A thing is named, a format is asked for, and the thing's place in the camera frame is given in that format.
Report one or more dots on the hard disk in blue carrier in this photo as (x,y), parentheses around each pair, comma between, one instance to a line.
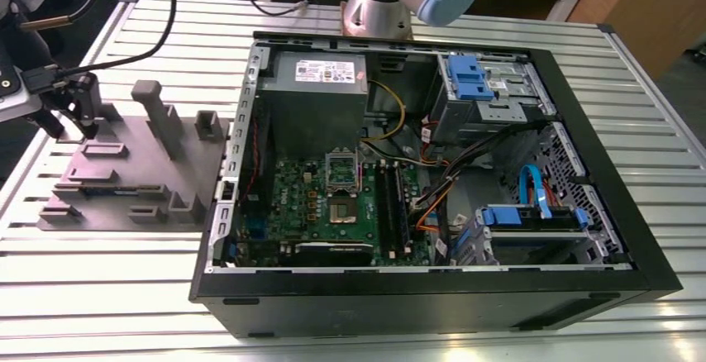
(504,216)

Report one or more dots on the grey power supply unit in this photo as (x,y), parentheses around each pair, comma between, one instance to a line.
(308,110)

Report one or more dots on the grey plastic parts rack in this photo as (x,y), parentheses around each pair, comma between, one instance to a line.
(148,172)

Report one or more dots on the green motherboard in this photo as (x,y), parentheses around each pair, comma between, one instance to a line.
(297,221)

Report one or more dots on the blue plastic drive bracket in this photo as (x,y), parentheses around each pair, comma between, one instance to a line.
(468,77)

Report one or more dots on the silver drive cage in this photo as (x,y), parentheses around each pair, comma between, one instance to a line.
(496,114)

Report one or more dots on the green RAM stick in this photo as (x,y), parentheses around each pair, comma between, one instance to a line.
(109,192)

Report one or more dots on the black RAM slot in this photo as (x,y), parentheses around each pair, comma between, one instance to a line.
(384,213)

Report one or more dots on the black graphics card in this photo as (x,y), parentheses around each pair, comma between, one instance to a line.
(331,254)

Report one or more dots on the CPU socket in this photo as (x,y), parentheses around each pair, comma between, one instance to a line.
(343,211)

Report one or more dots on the blue VGA port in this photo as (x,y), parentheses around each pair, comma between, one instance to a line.
(229,252)

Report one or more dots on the brown wooden cabinet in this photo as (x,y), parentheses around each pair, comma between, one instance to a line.
(656,15)

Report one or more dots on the black PC case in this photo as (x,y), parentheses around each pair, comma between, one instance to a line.
(386,296)

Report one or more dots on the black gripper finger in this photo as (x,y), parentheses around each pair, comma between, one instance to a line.
(49,124)
(88,101)

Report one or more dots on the silver disk bay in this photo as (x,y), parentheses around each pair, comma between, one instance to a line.
(598,248)

